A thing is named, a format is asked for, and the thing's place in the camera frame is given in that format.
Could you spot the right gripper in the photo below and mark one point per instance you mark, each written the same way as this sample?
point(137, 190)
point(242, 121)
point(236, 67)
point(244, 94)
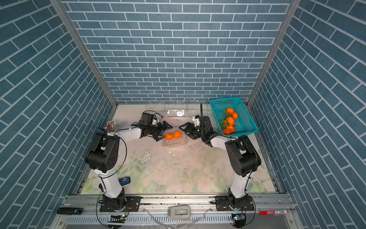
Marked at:
point(189, 126)

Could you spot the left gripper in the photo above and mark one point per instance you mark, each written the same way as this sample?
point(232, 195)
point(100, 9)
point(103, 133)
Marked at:
point(161, 130)

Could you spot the orange pair with leaves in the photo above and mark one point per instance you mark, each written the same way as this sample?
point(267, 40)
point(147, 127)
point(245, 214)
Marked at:
point(230, 112)

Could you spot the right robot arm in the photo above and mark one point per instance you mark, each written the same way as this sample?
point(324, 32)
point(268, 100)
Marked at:
point(243, 157)

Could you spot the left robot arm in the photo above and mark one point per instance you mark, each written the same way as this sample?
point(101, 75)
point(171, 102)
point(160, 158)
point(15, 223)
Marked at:
point(104, 149)

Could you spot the teal plastic basket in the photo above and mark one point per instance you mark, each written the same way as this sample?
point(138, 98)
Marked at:
point(244, 125)

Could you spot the pink pen cup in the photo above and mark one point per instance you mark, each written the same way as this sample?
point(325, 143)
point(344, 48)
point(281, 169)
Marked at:
point(109, 127)

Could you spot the blue card on table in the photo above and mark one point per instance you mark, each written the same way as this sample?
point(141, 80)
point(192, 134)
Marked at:
point(124, 181)

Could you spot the red marker pen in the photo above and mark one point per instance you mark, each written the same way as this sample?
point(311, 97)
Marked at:
point(273, 212)

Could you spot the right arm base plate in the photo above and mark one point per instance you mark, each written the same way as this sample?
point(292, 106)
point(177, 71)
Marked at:
point(229, 203)

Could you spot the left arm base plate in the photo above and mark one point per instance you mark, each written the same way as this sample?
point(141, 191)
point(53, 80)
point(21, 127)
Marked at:
point(120, 204)

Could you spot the grey box on rail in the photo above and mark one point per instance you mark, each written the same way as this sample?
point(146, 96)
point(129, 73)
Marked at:
point(179, 212)

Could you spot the black device on rail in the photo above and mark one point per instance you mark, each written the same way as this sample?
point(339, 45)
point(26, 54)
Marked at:
point(69, 211)

